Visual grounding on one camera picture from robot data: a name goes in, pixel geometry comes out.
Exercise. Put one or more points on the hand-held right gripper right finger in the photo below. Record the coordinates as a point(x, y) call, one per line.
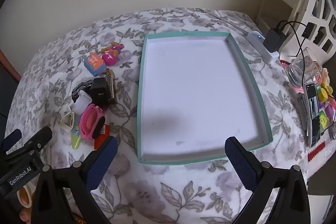
point(240, 166)

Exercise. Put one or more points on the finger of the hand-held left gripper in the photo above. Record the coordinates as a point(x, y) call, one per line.
point(13, 136)
point(36, 142)

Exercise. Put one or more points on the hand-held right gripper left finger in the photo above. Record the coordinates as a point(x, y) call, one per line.
point(102, 163)

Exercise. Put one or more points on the orange lip balm tube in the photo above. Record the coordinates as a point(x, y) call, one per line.
point(101, 141)

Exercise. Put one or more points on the cream triangular clip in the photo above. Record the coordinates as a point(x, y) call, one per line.
point(66, 127)

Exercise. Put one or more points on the orange green toy knife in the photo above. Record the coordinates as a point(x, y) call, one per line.
point(76, 141)

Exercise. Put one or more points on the pink wrist watch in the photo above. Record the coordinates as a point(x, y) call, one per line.
point(90, 108)

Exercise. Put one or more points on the white earbud case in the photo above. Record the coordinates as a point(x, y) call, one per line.
point(81, 106)

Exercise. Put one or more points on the black toy car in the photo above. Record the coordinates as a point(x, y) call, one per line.
point(80, 88)

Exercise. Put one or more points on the black power adapter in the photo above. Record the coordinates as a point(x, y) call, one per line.
point(99, 92)

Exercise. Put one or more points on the teal cardboard box tray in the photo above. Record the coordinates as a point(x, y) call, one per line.
point(197, 95)

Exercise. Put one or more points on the blue orange toy house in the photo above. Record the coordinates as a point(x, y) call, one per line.
point(95, 64)

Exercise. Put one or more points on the pink doll toy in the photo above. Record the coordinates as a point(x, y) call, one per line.
point(110, 57)

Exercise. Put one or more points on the person's left hand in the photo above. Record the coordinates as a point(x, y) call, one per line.
point(26, 214)

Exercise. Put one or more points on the orange white tape roll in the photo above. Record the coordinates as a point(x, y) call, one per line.
point(23, 199)

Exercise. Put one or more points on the dark cabinet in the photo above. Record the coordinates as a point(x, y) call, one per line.
point(6, 87)

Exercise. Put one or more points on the grey floral blanket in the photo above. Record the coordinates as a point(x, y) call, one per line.
point(183, 187)

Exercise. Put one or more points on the silver metal clip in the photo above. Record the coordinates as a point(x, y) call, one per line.
point(302, 113)

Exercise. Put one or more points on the black smartphone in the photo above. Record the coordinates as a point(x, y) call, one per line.
point(312, 108)

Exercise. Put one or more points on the clear glass cup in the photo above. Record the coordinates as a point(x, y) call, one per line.
point(296, 71)

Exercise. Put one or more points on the pile of colourful small toys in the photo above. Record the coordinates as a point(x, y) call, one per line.
point(324, 94)

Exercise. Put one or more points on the white power strip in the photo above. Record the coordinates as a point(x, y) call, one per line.
point(256, 39)

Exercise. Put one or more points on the black plugged charger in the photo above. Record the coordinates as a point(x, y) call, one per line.
point(273, 39)

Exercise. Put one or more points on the white lattice furniture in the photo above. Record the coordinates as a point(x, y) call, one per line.
point(311, 3)

